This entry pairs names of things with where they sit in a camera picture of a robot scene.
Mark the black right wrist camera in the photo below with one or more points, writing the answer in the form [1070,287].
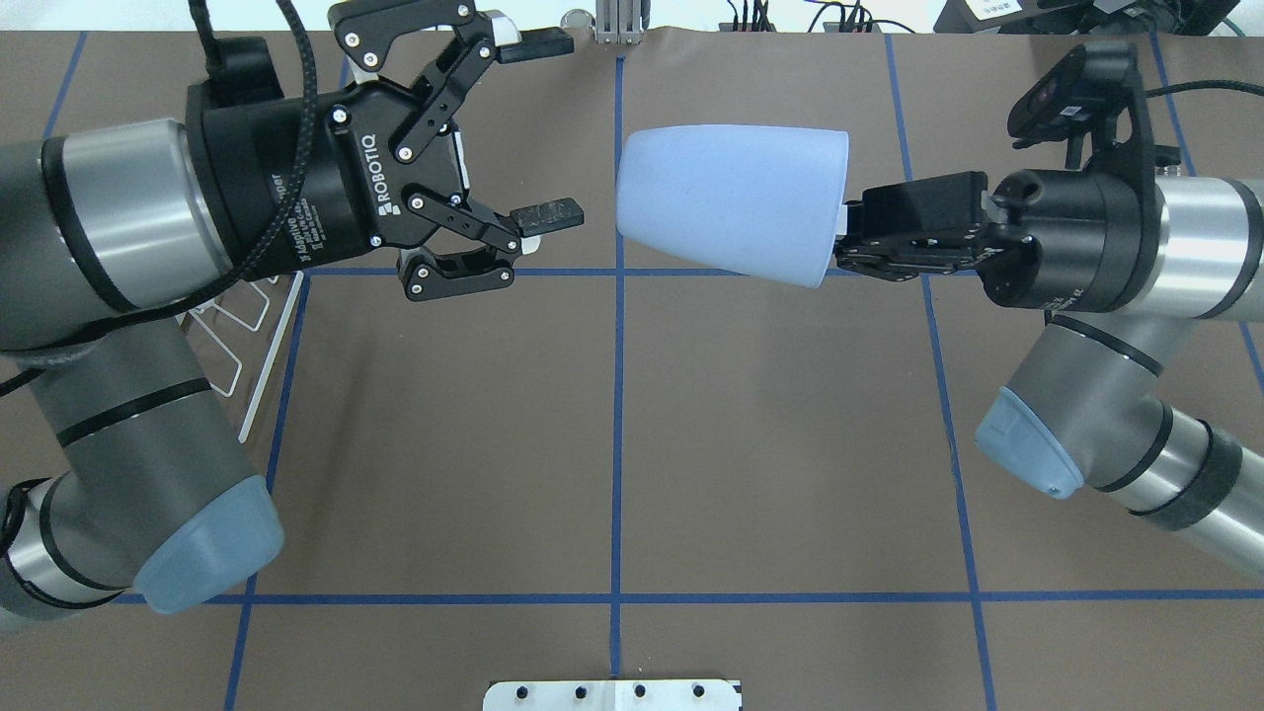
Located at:
[1093,101]

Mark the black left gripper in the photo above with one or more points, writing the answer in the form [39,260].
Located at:
[331,188]

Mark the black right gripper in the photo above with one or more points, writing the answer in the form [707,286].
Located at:
[1086,232]

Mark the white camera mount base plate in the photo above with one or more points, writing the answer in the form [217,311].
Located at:
[615,694]

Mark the white wire cup holder rack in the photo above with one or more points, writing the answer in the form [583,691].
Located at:
[237,338]

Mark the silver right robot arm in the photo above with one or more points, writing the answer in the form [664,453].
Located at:
[1080,410]

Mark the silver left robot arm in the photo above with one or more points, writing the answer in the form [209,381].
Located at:
[110,235]

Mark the light blue plastic cup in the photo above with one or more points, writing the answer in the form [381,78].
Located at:
[764,201]

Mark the aluminium frame post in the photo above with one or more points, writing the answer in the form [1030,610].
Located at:
[621,22]

